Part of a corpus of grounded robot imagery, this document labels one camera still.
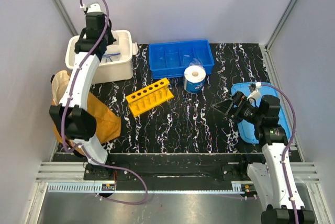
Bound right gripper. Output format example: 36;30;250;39
211;91;263;126

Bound blue safety goggles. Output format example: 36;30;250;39
101;53;122;64

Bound yellow test tube rack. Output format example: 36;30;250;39
126;78;174;117

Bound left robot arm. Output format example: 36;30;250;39
49;12;115;180

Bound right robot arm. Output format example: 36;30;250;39
212;92;315;223

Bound light blue plastic lid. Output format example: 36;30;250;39
231;82;292;144

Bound wrapped tissue paper roll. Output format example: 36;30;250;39
184;58;206;94

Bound white plastic bin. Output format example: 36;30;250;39
64;29;139;85

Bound blue compartment tray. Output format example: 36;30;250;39
149;40;214;80

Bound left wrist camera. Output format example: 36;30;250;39
81;3;102;14

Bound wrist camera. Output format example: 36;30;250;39
247;82;262;102
81;3;102;14

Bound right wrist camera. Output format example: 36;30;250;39
247;82;262;102

